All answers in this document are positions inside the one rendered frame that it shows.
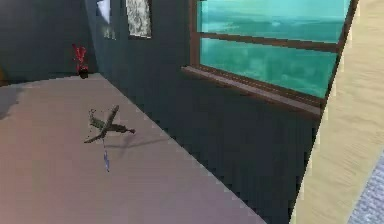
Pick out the brown framed window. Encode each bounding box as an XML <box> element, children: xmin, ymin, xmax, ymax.
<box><xmin>181</xmin><ymin>0</ymin><xmax>360</xmax><ymax>118</ymax></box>

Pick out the grey patterned wall picture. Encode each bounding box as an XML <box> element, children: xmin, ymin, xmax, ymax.
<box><xmin>125</xmin><ymin>0</ymin><xmax>153</xmax><ymax>40</ymax></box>

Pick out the tan wooden bed frame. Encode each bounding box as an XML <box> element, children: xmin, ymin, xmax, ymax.
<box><xmin>289</xmin><ymin>0</ymin><xmax>384</xmax><ymax>224</ymax></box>

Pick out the red house plant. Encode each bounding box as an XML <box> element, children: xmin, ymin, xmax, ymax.
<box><xmin>71</xmin><ymin>43</ymin><xmax>90</xmax><ymax>80</ymax></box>

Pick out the grey blue bed mattress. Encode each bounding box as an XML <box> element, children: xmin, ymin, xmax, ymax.
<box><xmin>346</xmin><ymin>156</ymin><xmax>384</xmax><ymax>224</ymax></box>

